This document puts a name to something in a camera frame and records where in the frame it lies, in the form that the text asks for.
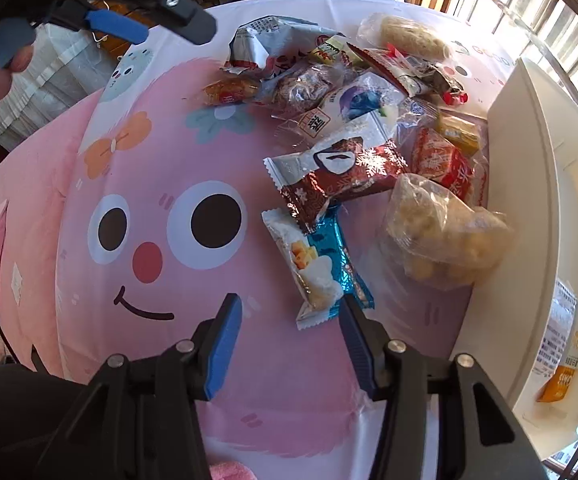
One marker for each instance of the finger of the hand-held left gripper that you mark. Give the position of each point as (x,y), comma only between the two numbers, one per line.
(119,27)
(189,22)

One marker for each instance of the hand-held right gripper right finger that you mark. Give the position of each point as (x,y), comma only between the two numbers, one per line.
(356,350)

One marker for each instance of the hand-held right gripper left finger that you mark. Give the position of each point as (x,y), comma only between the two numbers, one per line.
(224,345)

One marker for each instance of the grey white snack packet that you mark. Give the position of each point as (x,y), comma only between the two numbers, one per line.
(254,45)

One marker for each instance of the small orange pastry packet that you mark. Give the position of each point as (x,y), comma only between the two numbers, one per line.
(229,91)

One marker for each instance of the white cheese snack packet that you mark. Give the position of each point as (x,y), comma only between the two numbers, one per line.
(304,265)

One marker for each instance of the clear brown nut packet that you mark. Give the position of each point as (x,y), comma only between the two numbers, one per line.
(299,87)

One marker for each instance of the clear bag of yellow puffs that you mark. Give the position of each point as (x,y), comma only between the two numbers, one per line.
(444,240)

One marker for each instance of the green yellow snack packet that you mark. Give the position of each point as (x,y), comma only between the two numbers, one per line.
(331,51)

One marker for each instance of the dark red snowflake packet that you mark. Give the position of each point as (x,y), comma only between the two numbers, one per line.
(329,180)

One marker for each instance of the white blueberry snack packet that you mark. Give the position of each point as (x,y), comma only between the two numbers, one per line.
(364,102)

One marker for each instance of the red cracker packet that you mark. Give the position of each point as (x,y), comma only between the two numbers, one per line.
(439,162)

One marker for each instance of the white plastic basket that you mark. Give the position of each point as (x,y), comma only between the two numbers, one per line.
(519,210)

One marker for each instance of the clear rice puff bar packet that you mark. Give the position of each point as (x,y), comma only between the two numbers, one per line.
(409,35)

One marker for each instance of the clear red-trim seaweed packet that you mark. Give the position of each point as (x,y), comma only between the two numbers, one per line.
(419,75)

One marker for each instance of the white lace furniture cover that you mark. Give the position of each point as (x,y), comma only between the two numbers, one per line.
(44,95)

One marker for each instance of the pink monster printed tablecloth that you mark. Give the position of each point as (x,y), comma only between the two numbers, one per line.
(194,280)

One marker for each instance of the white text-printed packet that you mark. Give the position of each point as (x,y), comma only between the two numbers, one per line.
(556,325)

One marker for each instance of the person's dark clothing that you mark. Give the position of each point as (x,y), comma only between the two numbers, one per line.
(9,420)

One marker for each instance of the metal window grille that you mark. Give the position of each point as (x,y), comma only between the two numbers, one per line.
(544,10)

